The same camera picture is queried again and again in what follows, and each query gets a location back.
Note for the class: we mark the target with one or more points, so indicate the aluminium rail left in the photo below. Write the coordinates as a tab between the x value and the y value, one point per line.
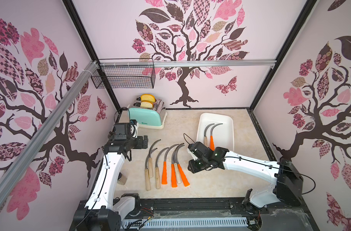
23	161

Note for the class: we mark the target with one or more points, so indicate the white storage box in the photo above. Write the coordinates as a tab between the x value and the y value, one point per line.
223	135

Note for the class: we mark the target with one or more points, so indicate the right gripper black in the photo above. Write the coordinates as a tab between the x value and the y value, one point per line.
193	157

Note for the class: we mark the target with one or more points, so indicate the mint green toaster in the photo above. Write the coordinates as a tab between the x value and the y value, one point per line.
151	118

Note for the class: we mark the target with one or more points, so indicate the white cable duct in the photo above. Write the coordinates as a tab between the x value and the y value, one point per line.
164	223

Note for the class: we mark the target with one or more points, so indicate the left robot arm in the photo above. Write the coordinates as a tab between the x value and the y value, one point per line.
100	212

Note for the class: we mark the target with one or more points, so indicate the small jar with black lid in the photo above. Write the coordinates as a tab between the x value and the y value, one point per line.
122	179

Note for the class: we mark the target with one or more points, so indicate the pale bread slice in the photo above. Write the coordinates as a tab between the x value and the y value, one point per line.
147	104

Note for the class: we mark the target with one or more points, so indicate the black wire basket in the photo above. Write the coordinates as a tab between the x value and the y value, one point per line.
126	73

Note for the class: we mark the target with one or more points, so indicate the yellow bread slice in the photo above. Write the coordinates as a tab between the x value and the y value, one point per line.
148	98

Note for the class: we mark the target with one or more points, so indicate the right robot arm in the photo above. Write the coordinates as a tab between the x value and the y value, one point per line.
285	182

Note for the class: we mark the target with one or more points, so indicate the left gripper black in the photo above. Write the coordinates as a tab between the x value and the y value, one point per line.
139	140

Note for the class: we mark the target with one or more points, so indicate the aluminium rail back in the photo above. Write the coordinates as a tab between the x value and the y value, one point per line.
210	62

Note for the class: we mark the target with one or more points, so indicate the orange handle sickle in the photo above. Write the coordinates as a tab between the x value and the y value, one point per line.
183	177
212	145
173	174
164	174

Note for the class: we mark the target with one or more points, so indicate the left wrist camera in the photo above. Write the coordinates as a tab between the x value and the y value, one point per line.
133	128

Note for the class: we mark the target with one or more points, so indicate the aluminium rail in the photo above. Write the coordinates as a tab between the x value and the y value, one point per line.
210	62
23	161

